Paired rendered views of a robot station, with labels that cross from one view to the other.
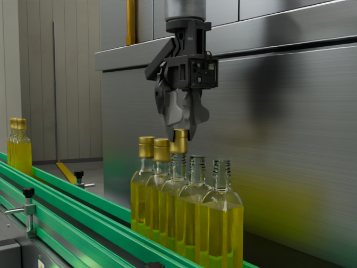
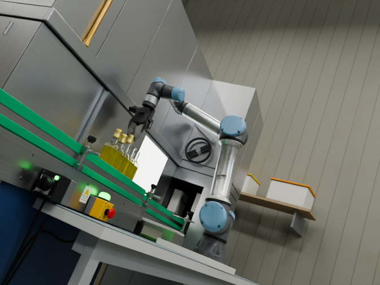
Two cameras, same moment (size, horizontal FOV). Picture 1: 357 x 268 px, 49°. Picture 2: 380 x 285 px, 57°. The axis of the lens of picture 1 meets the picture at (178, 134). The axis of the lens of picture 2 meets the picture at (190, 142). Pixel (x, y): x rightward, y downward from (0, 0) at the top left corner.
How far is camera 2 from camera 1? 2.16 m
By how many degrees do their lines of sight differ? 120
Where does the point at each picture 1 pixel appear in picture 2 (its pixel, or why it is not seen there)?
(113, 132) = (31, 78)
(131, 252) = not seen: hidden behind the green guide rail
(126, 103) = (57, 70)
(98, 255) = (129, 182)
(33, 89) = not seen: outside the picture
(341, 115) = (135, 143)
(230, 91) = (120, 119)
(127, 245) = not seen: hidden behind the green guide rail
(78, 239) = (120, 175)
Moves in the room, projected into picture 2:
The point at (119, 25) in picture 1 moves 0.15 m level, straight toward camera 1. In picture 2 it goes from (78, 17) to (107, 40)
